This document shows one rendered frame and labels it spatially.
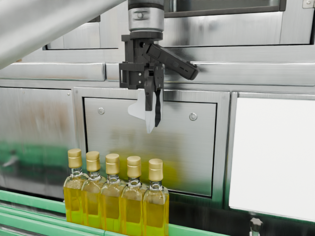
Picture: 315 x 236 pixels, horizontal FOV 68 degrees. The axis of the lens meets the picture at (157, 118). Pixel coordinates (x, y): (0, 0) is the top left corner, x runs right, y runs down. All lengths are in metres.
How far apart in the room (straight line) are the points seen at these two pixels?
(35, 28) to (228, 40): 0.52
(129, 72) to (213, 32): 0.27
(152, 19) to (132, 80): 0.13
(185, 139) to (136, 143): 0.15
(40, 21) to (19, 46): 0.03
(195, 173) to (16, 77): 0.67
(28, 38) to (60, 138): 0.70
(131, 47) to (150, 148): 0.32
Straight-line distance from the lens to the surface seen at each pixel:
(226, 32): 0.67
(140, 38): 0.50
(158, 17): 0.51
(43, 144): 0.96
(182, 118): 0.65
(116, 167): 0.61
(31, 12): 0.22
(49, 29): 0.23
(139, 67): 0.49
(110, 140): 0.75
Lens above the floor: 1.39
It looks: 13 degrees down
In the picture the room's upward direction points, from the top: straight up
